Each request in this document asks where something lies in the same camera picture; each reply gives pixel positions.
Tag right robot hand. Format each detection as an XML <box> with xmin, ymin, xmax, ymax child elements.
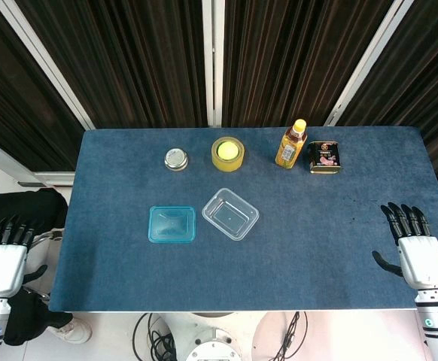
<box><xmin>372</xmin><ymin>202</ymin><xmax>438</xmax><ymax>290</ymax></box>

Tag small round metal tin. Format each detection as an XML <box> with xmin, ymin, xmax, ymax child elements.
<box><xmin>163</xmin><ymin>148</ymin><xmax>190</xmax><ymax>172</ymax></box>

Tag yellow-green tennis ball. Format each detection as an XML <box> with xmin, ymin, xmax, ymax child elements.
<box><xmin>217</xmin><ymin>141</ymin><xmax>239</xmax><ymax>161</ymax></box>

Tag metal chair frame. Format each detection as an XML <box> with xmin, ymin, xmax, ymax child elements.
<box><xmin>26</xmin><ymin>229</ymin><xmax>64</xmax><ymax>250</ymax></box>

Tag white metal frame post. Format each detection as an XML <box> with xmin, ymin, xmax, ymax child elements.
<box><xmin>0</xmin><ymin>0</ymin><xmax>95</xmax><ymax>131</ymax></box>
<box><xmin>324</xmin><ymin>0</ymin><xmax>415</xmax><ymax>127</ymax></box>
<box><xmin>202</xmin><ymin>0</ymin><xmax>225</xmax><ymax>127</ymax></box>

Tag yellow tape roll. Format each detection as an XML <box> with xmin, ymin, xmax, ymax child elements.
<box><xmin>211</xmin><ymin>137</ymin><xmax>246</xmax><ymax>173</ymax></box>

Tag blue plastic container lid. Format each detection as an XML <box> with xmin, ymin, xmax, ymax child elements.
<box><xmin>146</xmin><ymin>205</ymin><xmax>197</xmax><ymax>244</ymax></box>

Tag blue table cloth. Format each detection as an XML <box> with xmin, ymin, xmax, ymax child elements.
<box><xmin>48</xmin><ymin>126</ymin><xmax>438</xmax><ymax>313</ymax></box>

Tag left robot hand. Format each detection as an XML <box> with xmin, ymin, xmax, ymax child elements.
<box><xmin>0</xmin><ymin>214</ymin><xmax>49</xmax><ymax>298</ymax></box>

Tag white low frame rail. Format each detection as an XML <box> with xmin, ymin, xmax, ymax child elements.
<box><xmin>0</xmin><ymin>131</ymin><xmax>75</xmax><ymax>188</ymax></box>

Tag black luncheon meat can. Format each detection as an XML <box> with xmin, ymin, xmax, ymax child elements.
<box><xmin>308</xmin><ymin>141</ymin><xmax>342</xmax><ymax>175</ymax></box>

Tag thin black cable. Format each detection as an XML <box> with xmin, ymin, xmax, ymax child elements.
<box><xmin>275</xmin><ymin>311</ymin><xmax>309</xmax><ymax>361</ymax></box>

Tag yellow tea bottle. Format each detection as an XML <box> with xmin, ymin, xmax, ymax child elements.
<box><xmin>275</xmin><ymin>119</ymin><xmax>309</xmax><ymax>169</ymax></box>

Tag black cable bundle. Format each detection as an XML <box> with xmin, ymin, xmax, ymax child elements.
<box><xmin>133</xmin><ymin>311</ymin><xmax>178</xmax><ymax>361</ymax></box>

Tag dark brown pleated curtain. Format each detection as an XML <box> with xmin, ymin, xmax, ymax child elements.
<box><xmin>0</xmin><ymin>0</ymin><xmax>84</xmax><ymax>174</ymax></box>
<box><xmin>339</xmin><ymin>0</ymin><xmax>438</xmax><ymax>184</ymax></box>
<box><xmin>15</xmin><ymin>0</ymin><xmax>208</xmax><ymax>129</ymax></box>
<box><xmin>222</xmin><ymin>0</ymin><xmax>393</xmax><ymax>128</ymax></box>

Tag white sneaker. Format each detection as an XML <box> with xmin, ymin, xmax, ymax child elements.
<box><xmin>47</xmin><ymin>317</ymin><xmax>93</xmax><ymax>345</ymax></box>

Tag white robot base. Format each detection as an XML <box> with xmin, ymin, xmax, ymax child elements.
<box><xmin>184</xmin><ymin>326</ymin><xmax>242</xmax><ymax>361</ymax></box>

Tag clear plastic food container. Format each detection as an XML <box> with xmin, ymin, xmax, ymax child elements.
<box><xmin>202</xmin><ymin>187</ymin><xmax>260</xmax><ymax>241</ymax></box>

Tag seated person black clothes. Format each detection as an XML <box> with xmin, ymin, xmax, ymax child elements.
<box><xmin>0</xmin><ymin>187</ymin><xmax>75</xmax><ymax>347</ymax></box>

